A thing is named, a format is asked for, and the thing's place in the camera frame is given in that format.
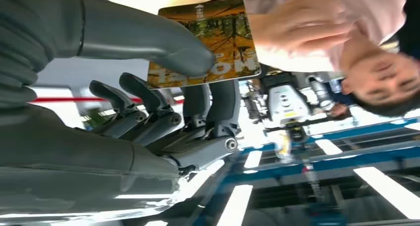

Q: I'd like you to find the green potted plant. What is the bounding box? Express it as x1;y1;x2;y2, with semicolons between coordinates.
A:
83;109;110;130

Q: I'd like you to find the red barrier tape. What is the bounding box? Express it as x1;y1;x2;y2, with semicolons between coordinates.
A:
30;96;185;105

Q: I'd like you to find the blue ceiling beam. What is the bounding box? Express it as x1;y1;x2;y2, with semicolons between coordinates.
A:
241;117;420;153
218;145;420;187

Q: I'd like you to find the white and black background robot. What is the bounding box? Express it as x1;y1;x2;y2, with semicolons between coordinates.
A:
243;70;352;194

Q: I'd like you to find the white ceiling light panel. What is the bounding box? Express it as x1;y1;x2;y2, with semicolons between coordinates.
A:
215;184;254;226
353;167;420;221
243;150;263;170
315;138;344;156

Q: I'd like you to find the ribbed grey right arm sleeve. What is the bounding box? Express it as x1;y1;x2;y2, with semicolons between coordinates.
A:
0;0;83;109

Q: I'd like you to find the person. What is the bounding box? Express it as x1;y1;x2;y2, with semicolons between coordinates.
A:
223;0;420;118

